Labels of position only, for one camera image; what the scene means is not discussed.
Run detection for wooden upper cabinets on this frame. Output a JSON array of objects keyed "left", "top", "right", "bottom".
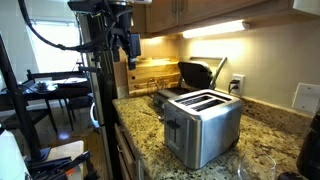
[{"left": 132, "top": 0, "right": 320, "bottom": 38}]

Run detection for black power plug and cable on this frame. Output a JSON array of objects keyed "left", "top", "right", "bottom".
[{"left": 227, "top": 79, "right": 241, "bottom": 95}]

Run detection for white wall power outlet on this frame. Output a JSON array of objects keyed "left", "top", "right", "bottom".
[{"left": 231, "top": 74, "right": 245, "bottom": 96}]

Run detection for black tripod pole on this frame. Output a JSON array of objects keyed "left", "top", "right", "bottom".
[{"left": 0, "top": 35, "right": 50, "bottom": 163}]

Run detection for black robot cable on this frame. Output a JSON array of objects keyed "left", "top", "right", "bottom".
[{"left": 17, "top": 0, "right": 118, "bottom": 53}]

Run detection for wooden cutting board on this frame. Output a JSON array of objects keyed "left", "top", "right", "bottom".
[{"left": 127, "top": 59, "right": 180, "bottom": 96}]

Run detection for black panini press grill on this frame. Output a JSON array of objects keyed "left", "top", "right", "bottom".
[{"left": 153, "top": 57, "right": 227, "bottom": 109}]

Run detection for clear glass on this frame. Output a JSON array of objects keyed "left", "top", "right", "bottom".
[{"left": 237, "top": 153, "right": 277, "bottom": 180}]

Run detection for under-cabinet light bar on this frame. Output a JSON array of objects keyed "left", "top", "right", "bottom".
[{"left": 183, "top": 20, "right": 250, "bottom": 38}]

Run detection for wooden lower cabinet drawers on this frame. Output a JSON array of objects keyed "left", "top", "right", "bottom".
[{"left": 114, "top": 124, "right": 145, "bottom": 180}]

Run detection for black robot stand column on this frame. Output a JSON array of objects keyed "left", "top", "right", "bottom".
[{"left": 77, "top": 13, "right": 125, "bottom": 180}]

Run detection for stainless steel two-slot toaster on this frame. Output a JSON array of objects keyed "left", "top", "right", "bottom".
[{"left": 164, "top": 89, "right": 243, "bottom": 169}]

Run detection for black tripod legs bundle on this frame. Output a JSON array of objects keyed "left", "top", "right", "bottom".
[{"left": 27, "top": 151, "right": 100, "bottom": 180}]

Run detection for black toaster lever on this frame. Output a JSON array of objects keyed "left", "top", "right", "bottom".
[{"left": 166, "top": 120, "right": 180, "bottom": 129}]

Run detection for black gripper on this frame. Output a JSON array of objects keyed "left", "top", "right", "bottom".
[{"left": 128, "top": 33, "right": 141, "bottom": 70}]

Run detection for black appliance at right edge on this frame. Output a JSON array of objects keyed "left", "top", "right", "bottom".
[{"left": 277, "top": 111, "right": 320, "bottom": 180}]

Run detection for dark dining table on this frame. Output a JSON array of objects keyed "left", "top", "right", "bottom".
[{"left": 0, "top": 77, "right": 92, "bottom": 133}]

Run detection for white blank wall plate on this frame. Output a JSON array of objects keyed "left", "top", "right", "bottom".
[{"left": 292, "top": 83, "right": 320, "bottom": 113}]

